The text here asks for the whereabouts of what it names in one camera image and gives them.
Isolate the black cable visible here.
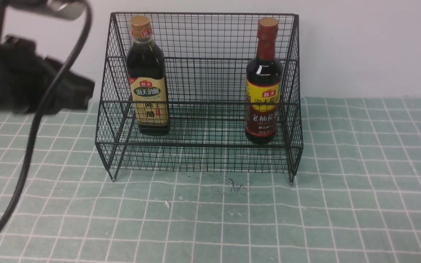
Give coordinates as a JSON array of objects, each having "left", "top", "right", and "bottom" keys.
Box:
[{"left": 0, "top": 0, "right": 93, "bottom": 256}]

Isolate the vinegar bottle gold cap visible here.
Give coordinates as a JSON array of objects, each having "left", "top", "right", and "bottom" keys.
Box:
[{"left": 126, "top": 15, "right": 170, "bottom": 136}]

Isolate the soy sauce bottle red cap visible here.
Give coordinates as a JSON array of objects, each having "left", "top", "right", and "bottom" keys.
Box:
[{"left": 244, "top": 17, "right": 284, "bottom": 145}]

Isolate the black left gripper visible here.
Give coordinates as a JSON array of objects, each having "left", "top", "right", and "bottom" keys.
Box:
[{"left": 0, "top": 35, "right": 95, "bottom": 114}]

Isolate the black wire mesh shelf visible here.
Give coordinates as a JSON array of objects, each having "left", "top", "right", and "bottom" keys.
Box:
[{"left": 95, "top": 12, "right": 303, "bottom": 184}]

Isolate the green checkered tablecloth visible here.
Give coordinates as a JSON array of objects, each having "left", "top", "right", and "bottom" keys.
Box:
[{"left": 0, "top": 97, "right": 421, "bottom": 263}]

